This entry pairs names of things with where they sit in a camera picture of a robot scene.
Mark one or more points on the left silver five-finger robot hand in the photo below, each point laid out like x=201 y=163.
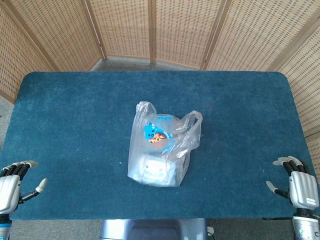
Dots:
x=10 y=190

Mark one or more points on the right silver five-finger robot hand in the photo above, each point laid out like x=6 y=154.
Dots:
x=303 y=187

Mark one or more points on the clear plastic carrier bag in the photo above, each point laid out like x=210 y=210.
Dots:
x=140 y=150

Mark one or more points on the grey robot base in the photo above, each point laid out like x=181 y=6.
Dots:
x=150 y=230

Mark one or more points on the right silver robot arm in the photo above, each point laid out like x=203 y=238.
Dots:
x=303 y=226

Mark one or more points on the blue carpet table mat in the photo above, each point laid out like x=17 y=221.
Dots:
x=75 y=125

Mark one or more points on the white power socket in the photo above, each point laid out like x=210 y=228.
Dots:
x=210 y=230

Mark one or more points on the blue white snack package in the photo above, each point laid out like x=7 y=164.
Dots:
x=155 y=170

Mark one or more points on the blue cookie snack packet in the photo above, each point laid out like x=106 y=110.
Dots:
x=156 y=135

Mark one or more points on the woven bamboo folding screen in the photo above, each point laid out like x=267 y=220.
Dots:
x=175 y=30

